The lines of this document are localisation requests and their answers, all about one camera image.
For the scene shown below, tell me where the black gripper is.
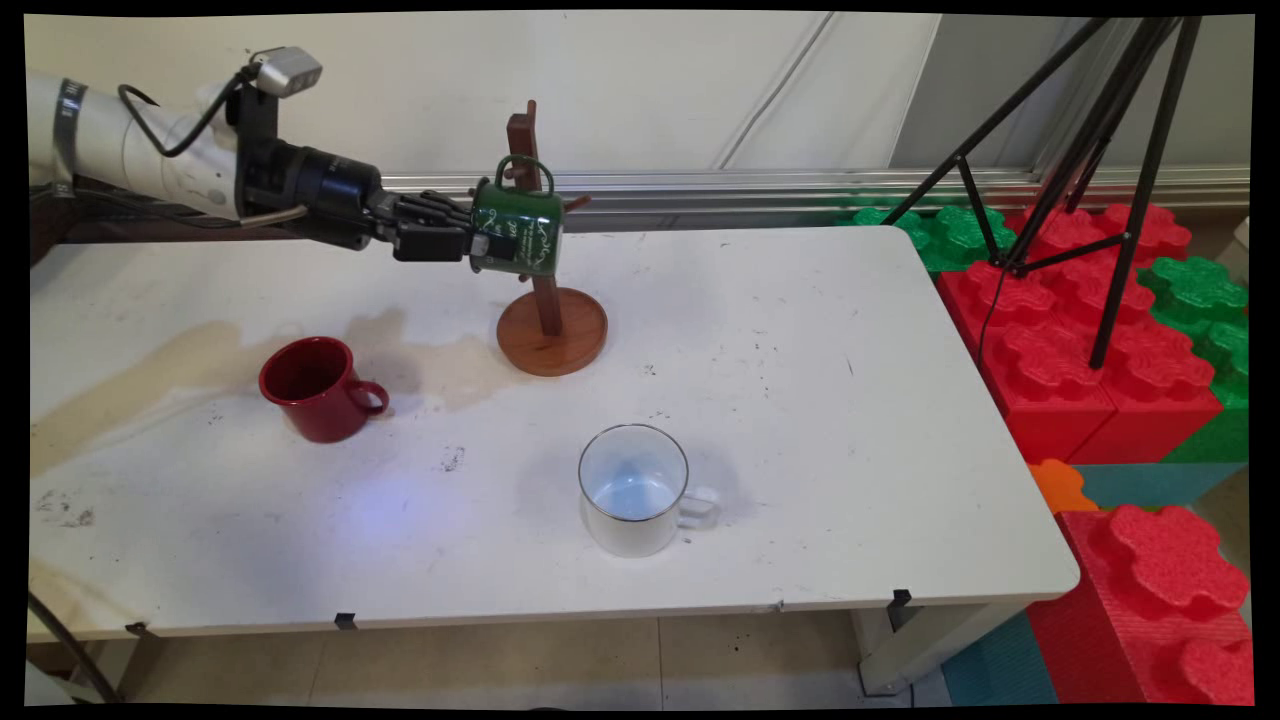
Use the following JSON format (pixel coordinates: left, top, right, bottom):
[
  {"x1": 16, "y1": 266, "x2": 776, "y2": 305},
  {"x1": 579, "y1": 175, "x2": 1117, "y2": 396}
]
[{"x1": 288, "y1": 146, "x2": 493, "y2": 264}]

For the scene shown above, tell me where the tall green foam block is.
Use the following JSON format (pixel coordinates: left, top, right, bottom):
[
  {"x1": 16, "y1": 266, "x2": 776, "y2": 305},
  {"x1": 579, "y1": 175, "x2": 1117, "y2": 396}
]
[{"x1": 1138, "y1": 255, "x2": 1251, "y2": 464}]

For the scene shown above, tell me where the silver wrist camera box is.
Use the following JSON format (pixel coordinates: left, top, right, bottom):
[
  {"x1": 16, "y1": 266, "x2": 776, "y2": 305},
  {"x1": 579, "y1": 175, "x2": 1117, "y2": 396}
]
[{"x1": 249, "y1": 46, "x2": 325, "y2": 100}]

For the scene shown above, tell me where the black floor cable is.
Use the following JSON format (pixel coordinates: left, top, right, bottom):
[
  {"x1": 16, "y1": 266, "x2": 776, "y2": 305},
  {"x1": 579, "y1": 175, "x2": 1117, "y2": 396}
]
[{"x1": 27, "y1": 592, "x2": 123, "y2": 705}]

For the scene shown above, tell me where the aluminium wall rail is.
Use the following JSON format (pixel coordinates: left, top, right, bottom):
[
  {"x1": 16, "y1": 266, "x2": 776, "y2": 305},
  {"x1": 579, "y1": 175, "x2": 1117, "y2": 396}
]
[{"x1": 380, "y1": 165, "x2": 1251, "y2": 233}]

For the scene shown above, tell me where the wooden mug tree stand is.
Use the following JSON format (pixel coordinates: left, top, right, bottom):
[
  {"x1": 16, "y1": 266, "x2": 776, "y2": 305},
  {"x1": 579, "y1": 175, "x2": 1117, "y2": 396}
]
[{"x1": 496, "y1": 100, "x2": 609, "y2": 378}]

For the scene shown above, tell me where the large red foam block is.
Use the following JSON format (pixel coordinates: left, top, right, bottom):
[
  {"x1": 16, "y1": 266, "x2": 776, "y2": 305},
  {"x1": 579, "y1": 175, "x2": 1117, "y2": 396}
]
[{"x1": 934, "y1": 200, "x2": 1227, "y2": 467}]

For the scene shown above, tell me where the black camera tripod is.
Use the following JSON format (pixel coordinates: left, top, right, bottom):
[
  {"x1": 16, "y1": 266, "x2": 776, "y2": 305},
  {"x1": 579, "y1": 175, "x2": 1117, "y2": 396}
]
[{"x1": 880, "y1": 15, "x2": 1203, "y2": 371}]

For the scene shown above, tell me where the white wall cable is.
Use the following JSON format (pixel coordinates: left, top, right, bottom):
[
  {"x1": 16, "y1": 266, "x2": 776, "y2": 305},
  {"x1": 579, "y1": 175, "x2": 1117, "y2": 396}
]
[{"x1": 714, "y1": 12, "x2": 837, "y2": 171}]

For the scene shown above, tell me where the white enamel mug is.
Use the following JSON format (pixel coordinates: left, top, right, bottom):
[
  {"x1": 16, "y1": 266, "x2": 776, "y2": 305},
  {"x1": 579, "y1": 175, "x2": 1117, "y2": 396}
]
[{"x1": 578, "y1": 424, "x2": 722, "y2": 559}]

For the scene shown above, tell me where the orange foam piece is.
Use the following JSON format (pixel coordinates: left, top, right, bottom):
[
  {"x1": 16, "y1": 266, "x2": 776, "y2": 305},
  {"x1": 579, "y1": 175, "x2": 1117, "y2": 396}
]
[{"x1": 1027, "y1": 458, "x2": 1101, "y2": 517}]

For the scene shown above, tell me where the green mug with white lettering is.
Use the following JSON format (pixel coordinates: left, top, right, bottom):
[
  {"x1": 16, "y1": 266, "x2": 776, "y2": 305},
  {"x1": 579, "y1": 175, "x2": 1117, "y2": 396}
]
[{"x1": 467, "y1": 155, "x2": 567, "y2": 279}]

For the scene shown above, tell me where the red ceramic mug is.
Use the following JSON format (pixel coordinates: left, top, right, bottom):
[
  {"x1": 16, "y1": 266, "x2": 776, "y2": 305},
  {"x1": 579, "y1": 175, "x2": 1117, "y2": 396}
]
[{"x1": 258, "y1": 336, "x2": 390, "y2": 444}]

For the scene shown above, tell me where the thin black tripod cable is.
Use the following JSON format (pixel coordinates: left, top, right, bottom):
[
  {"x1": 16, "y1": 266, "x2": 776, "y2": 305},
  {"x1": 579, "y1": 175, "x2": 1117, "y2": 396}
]
[{"x1": 975, "y1": 262, "x2": 1007, "y2": 373}]

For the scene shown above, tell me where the white table leg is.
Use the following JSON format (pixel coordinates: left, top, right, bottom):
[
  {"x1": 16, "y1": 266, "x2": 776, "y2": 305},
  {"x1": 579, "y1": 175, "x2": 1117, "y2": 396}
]
[{"x1": 850, "y1": 600, "x2": 1031, "y2": 697}]

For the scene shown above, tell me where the teal foam mat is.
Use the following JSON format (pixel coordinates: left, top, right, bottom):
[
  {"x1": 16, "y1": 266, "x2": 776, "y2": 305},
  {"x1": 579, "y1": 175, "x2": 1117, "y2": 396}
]
[{"x1": 1072, "y1": 461, "x2": 1248, "y2": 512}]

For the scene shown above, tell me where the teal foam block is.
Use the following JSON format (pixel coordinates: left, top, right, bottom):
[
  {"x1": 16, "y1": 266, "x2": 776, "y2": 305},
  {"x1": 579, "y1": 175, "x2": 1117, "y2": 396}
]
[{"x1": 940, "y1": 610, "x2": 1061, "y2": 707}]

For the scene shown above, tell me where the flat green foam block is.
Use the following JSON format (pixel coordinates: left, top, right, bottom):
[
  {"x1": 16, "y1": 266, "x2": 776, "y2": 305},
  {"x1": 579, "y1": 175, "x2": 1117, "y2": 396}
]
[{"x1": 848, "y1": 204, "x2": 1017, "y2": 274}]

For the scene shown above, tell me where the black strap on arm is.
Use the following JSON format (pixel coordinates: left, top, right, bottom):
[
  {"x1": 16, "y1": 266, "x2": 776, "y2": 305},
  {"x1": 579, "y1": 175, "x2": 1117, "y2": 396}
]
[{"x1": 51, "y1": 78, "x2": 90, "y2": 187}]

